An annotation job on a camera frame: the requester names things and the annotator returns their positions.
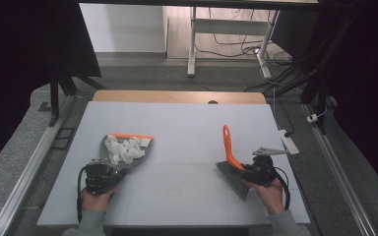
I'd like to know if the person's right hand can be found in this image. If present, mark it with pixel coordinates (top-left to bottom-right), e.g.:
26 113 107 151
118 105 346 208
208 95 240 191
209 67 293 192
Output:
244 178 287 216

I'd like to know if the white power strip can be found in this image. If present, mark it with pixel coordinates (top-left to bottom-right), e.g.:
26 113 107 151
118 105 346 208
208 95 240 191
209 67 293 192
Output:
278 129 300 155

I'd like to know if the person's left hand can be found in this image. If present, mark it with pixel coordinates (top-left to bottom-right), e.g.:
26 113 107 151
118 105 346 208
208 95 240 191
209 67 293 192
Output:
80 185 120 214

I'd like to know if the white wall panel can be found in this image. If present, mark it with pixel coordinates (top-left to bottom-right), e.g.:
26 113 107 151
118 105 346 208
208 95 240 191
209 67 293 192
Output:
79 3 169 54

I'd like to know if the dark curtain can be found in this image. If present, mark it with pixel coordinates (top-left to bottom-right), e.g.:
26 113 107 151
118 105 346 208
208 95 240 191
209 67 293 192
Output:
0 0 103 180
308 0 378 200

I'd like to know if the aluminium floor rail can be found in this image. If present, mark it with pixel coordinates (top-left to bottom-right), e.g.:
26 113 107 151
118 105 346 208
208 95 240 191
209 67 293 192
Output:
302 102 378 236
0 94 77 236

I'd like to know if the grey dustpan with orange edge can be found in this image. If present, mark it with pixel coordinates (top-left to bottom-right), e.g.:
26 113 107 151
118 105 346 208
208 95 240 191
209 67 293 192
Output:
98 132 155 172

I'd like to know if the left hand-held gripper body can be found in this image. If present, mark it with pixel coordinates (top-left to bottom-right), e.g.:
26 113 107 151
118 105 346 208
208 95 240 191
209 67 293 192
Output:
84 158 128 197

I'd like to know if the black metal stand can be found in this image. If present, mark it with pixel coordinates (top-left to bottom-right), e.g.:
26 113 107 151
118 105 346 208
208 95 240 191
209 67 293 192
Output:
46 63 106 128
265 13 353 136

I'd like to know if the small white adapter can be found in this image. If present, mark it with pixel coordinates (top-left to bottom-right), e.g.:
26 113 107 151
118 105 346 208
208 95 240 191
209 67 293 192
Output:
306 112 320 125

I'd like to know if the pale table cover board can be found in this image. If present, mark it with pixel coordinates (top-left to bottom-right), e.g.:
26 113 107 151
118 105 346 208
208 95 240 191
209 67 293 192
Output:
36 100 311 228

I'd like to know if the white desk frame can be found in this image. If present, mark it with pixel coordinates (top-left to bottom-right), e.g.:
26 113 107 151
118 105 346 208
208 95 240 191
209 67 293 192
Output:
186 6 281 80

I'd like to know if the pile of white paper scraps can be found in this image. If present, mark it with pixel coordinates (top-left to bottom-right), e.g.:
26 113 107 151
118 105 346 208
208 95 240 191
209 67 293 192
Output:
103 134 152 166

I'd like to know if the bundle of floor cables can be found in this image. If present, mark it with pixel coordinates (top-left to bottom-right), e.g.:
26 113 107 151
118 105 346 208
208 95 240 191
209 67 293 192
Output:
195 8 298 94

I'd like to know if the black plug with cable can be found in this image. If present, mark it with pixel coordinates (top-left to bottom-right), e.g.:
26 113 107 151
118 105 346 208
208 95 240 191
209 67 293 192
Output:
272 87 295 139

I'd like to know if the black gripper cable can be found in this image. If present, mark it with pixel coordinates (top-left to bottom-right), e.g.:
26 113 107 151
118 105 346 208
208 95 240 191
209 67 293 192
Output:
76 165 91 224
273 165 291 211

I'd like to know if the orange-handled grey brush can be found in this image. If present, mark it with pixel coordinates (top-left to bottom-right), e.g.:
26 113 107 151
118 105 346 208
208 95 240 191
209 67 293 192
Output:
215 124 251 202

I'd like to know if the wooden table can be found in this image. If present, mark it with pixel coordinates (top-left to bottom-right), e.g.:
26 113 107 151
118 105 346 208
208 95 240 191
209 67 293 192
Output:
93 89 268 105

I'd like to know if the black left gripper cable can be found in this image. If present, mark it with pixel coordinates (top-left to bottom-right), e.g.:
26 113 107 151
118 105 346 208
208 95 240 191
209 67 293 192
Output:
76 165 91 224

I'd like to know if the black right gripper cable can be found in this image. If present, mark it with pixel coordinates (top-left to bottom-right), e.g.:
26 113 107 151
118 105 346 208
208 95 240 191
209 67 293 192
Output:
273 165 291 211

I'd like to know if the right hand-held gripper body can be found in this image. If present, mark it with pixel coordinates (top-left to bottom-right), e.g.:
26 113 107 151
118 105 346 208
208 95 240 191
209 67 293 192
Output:
240 146 291 188

